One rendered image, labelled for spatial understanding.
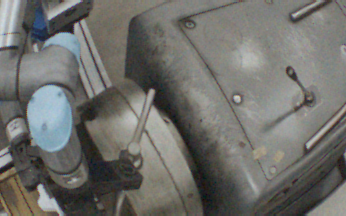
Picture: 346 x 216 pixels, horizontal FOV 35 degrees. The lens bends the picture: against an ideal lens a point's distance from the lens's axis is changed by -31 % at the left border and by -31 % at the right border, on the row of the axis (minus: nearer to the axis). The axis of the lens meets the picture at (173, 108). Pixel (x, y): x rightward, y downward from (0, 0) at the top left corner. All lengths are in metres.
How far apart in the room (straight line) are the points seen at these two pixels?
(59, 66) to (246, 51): 0.50
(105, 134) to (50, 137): 0.43
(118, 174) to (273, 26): 0.50
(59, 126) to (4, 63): 0.18
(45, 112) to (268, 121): 0.54
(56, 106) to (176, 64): 0.49
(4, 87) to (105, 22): 1.85
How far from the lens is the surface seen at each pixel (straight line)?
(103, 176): 0.99
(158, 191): 1.24
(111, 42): 2.69
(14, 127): 1.40
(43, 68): 0.91
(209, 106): 1.25
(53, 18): 1.51
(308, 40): 1.36
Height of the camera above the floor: 2.41
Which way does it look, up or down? 68 degrees down
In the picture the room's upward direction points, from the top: 10 degrees clockwise
